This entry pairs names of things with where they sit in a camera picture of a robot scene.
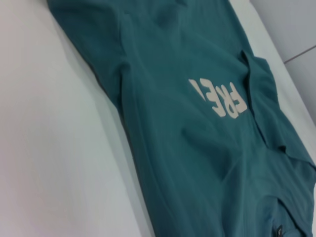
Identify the teal t-shirt with white print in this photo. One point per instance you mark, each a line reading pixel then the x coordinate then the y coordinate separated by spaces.
pixel 185 123

